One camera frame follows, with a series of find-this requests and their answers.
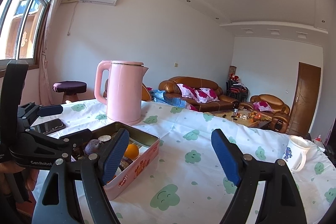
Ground brown wooden door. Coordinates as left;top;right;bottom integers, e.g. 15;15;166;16
286;62;321;137

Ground pink floral cushion on armchair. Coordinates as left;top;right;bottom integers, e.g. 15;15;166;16
253;101;273;112

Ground cut taro root piece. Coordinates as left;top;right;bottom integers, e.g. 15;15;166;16
98;135;112;143

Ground orange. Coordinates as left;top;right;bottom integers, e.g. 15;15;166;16
123;144;139;161

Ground coffee table with clutter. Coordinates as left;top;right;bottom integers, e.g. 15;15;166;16
209;109;271;129

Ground purple cushioned stool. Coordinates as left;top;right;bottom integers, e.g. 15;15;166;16
53;81;87;103

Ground white mug blue print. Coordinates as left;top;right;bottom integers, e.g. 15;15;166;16
282;135;310;172

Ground pink rectangular tin box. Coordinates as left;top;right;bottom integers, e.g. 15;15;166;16
91;122;160;201

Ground dark water chestnut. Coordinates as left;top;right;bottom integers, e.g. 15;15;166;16
119;157;133;171

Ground pink curtain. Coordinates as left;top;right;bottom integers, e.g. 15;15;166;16
38;0;62;106

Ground brown leather long sofa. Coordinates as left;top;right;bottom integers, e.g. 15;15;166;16
158;76;239;112

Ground black smartphone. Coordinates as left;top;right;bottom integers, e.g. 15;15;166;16
30;118;66;135

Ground stack of dark chairs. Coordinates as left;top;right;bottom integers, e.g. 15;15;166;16
226;66;249;102

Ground blue clothes on sofa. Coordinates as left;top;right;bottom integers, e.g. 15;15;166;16
149;89;188;109

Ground person's left hand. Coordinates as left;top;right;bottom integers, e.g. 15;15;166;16
0;161;39;195

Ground brown leather armchair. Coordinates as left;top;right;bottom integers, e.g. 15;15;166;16
239;94;290;133

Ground pink electric kettle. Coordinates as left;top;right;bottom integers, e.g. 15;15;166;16
94;60;148;125

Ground window with wooden frame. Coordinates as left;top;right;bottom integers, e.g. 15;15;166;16
1;0;51;71

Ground pink floral cushion on sofa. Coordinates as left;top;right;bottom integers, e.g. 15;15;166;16
177;84;219;103

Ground paper leaflet in tin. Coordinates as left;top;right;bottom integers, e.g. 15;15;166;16
129;138;149;154

